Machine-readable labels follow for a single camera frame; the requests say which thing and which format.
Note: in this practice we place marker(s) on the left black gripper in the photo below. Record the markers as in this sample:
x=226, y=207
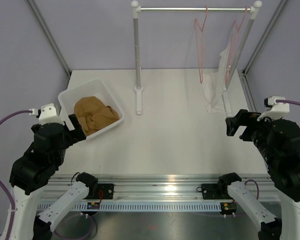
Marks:
x=77, y=127

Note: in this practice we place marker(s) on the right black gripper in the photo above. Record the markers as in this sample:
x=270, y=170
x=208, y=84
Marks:
x=244, y=117

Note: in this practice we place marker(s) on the brown tank top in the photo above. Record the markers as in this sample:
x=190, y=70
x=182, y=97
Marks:
x=93, y=115

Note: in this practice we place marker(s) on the pink wire hanger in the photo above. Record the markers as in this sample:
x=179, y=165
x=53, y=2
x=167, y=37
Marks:
x=233, y=41
x=199, y=41

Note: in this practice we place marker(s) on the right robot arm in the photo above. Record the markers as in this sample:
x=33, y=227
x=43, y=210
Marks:
x=278, y=142

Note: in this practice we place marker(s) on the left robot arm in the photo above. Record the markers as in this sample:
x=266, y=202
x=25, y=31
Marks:
x=30, y=175

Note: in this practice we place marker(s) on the white plastic basket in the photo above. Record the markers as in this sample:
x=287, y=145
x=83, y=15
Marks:
x=95, y=87

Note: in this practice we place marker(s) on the white garment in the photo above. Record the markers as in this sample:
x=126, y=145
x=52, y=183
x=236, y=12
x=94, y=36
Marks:
x=214, y=88

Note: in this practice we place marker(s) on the white clothes rack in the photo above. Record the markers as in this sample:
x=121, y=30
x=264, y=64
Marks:
x=167, y=34

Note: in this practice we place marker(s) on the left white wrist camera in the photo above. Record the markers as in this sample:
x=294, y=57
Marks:
x=47, y=114

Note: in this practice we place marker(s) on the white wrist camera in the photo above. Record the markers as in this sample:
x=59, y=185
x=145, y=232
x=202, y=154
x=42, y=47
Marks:
x=47, y=114
x=277, y=108

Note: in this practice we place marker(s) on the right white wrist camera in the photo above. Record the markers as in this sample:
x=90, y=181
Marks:
x=277, y=108

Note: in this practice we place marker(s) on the aluminium rail base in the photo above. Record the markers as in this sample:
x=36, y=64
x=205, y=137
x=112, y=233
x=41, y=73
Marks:
x=157, y=188

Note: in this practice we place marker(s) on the white slotted cable duct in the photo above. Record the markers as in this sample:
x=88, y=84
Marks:
x=111, y=206

